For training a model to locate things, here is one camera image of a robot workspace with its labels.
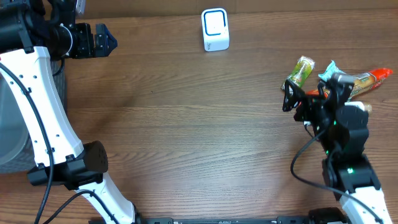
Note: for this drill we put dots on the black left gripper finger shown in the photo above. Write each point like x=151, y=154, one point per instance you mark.
x=104, y=50
x=103, y=37

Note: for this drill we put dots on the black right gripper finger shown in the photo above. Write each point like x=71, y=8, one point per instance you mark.
x=293, y=91
x=291, y=100

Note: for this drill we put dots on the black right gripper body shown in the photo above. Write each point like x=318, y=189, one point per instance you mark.
x=316, y=111

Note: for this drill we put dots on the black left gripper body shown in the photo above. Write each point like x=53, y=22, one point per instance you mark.
x=94, y=40

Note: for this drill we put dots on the green snack packet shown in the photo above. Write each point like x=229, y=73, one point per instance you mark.
x=301, y=71

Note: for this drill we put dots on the light blue wipes packet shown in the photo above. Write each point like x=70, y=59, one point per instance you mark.
x=330, y=71

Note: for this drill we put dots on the white tube with gold cap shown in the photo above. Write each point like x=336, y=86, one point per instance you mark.
x=363, y=106

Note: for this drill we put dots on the orange spaghetti packet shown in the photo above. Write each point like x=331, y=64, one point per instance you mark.
x=368, y=81

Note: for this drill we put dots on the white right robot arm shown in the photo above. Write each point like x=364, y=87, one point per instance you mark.
x=342, y=130

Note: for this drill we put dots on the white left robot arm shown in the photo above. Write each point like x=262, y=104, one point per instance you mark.
x=29, y=45

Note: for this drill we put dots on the grey plastic lattice basket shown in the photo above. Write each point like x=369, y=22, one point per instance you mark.
x=17, y=153

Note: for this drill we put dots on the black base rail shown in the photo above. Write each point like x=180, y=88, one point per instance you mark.
x=248, y=220

